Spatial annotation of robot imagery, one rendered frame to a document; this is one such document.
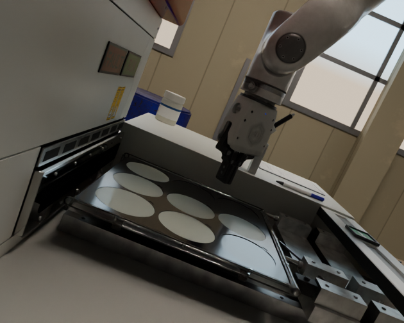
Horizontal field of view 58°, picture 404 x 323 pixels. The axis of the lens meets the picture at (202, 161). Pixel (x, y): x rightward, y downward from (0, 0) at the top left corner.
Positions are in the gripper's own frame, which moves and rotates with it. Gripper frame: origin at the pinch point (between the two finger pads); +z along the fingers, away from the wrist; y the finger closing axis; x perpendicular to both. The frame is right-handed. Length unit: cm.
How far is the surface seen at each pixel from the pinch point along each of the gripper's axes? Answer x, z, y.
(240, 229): -8.2, 8.1, 1.0
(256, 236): -10.6, 8.1, 3.1
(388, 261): -28.0, 2.3, 20.0
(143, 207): -2.5, 8.1, -18.4
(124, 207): -3.3, 8.1, -22.4
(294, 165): 127, 18, 226
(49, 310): -14.6, 16.0, -35.2
